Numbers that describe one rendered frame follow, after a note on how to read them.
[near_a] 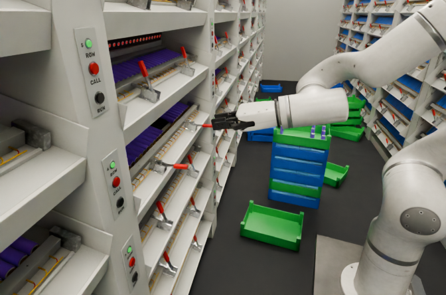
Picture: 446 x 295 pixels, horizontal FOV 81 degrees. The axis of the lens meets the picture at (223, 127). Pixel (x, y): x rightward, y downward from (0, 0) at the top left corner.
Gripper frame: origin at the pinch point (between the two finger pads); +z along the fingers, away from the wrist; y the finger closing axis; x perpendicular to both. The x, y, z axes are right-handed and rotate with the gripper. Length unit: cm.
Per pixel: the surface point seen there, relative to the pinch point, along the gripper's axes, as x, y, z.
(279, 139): 41, -70, -11
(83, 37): -26.0, 32.3, 6.6
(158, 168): 6.1, 11.9, 15.6
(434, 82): 31, -101, -99
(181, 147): 7.7, -3.0, 15.0
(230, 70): 4, -103, 15
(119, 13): -28.9, 22.6, 6.1
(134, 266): 17.7, 30.9, 16.2
